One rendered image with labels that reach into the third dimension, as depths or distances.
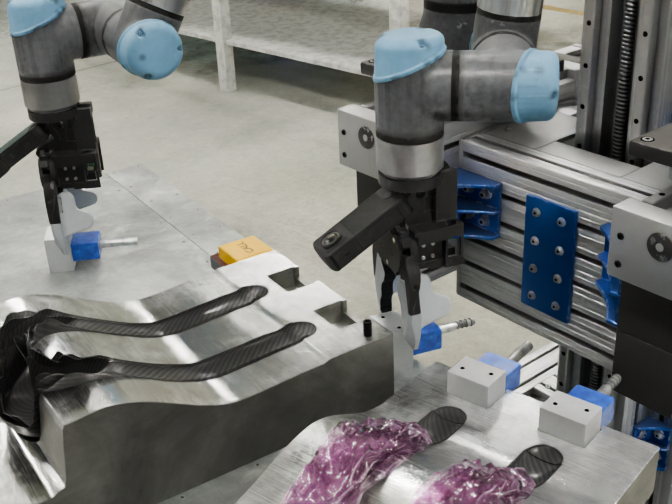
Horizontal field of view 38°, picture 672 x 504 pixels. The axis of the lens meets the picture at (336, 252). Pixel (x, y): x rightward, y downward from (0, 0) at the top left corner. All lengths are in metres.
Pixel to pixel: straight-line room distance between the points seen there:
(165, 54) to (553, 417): 0.64
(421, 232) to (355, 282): 1.95
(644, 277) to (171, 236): 0.75
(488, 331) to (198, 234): 1.39
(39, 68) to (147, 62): 0.18
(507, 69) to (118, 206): 0.85
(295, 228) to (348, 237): 2.33
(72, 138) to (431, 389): 0.65
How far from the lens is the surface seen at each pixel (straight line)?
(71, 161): 1.40
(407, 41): 1.01
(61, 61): 1.37
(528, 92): 1.02
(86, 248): 1.47
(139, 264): 1.47
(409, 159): 1.05
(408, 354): 1.17
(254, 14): 5.35
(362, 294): 2.96
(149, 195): 1.71
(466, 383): 1.02
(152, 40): 1.24
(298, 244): 3.28
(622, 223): 1.15
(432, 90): 1.02
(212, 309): 1.17
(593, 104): 1.45
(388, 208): 1.07
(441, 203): 1.10
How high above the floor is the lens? 1.46
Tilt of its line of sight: 27 degrees down
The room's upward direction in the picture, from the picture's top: 3 degrees counter-clockwise
